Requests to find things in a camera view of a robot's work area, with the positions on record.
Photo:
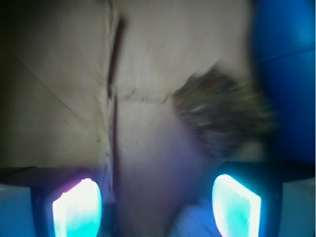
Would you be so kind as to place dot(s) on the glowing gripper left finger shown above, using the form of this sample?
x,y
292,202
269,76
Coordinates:
x,y
68,202

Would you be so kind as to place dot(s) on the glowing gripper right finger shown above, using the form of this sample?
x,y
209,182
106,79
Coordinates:
x,y
246,199

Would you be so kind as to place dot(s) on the dark brown rock chunk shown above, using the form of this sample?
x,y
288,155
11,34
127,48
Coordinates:
x,y
222,113

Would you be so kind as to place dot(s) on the brown paper bag tray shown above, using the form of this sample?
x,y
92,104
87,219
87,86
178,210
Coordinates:
x,y
89,83

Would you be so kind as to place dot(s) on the blue plastic bottle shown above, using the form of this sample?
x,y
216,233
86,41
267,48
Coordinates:
x,y
284,51

